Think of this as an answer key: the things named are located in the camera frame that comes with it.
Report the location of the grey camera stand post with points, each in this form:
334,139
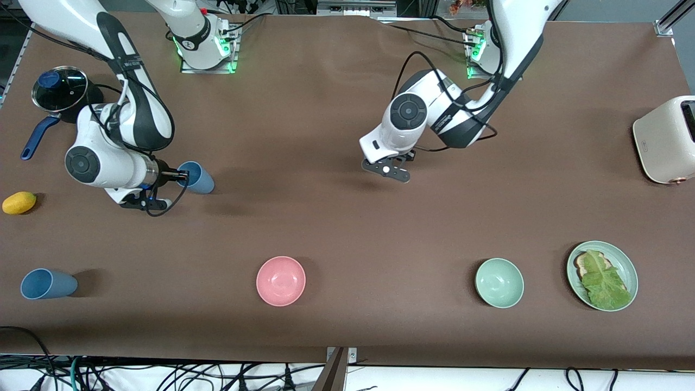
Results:
331,374

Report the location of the mint green plate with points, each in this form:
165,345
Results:
625,265

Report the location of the metal table edge bracket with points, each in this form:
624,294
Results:
352,354

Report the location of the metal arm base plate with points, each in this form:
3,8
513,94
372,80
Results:
471,68
231,64

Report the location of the green lettuce leaf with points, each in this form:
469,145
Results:
605,285

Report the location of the cream white toaster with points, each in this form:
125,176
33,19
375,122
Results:
659,146

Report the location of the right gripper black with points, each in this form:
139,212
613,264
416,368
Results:
166,176

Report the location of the blue plastic cup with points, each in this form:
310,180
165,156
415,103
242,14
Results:
59,285
202,182

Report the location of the yellow lemon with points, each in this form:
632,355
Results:
19,203

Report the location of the brown table cloth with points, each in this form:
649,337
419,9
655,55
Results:
347,244

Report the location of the pink bowl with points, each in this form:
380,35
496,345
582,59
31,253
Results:
280,281

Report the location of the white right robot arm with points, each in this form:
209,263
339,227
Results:
103,163

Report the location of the toasted bread slice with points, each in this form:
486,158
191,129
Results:
581,266

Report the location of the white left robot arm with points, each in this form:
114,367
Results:
404,133

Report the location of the mint green bowl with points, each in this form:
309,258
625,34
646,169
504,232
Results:
499,283

